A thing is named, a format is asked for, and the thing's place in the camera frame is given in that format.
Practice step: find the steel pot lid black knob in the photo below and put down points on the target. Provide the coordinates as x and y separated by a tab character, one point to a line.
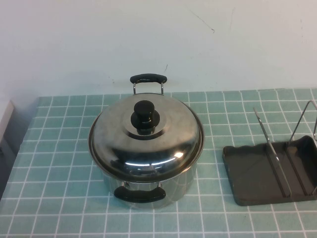
161	158

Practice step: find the dark grey tray lid rack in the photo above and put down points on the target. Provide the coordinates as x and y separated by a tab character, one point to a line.
247	178

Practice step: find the teal tile pattern table cloth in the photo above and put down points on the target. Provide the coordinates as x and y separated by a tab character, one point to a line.
49	198

